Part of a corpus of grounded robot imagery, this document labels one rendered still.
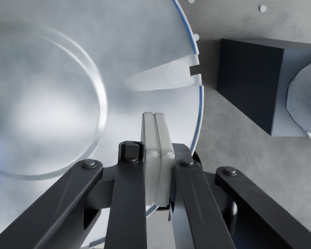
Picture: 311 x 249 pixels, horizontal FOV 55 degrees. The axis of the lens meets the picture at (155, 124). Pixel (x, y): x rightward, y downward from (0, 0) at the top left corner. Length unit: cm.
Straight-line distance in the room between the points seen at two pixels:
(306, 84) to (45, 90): 49
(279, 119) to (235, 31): 48
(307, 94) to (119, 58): 44
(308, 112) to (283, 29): 56
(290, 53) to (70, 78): 48
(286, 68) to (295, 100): 6
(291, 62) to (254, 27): 46
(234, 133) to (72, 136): 94
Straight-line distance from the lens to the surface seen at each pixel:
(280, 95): 65
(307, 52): 66
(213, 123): 111
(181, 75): 25
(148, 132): 17
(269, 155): 123
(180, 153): 16
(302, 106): 63
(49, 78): 25
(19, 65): 25
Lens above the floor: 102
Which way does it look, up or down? 71 degrees down
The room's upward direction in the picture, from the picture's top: 169 degrees clockwise
